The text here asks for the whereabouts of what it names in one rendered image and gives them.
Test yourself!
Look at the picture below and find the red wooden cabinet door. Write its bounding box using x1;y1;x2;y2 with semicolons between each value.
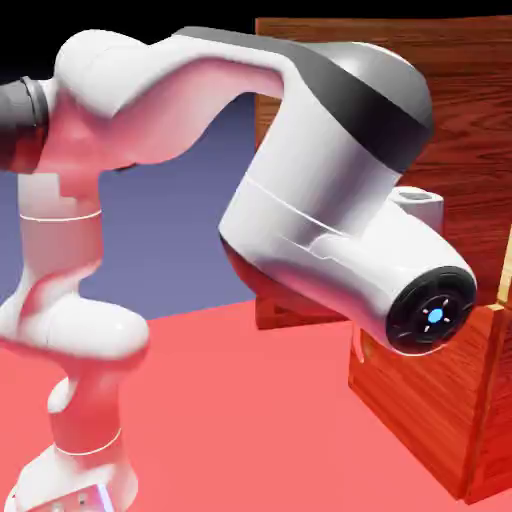
346;302;512;506

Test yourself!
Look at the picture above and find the red wooden cabinet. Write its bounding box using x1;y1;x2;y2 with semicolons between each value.
254;14;512;333

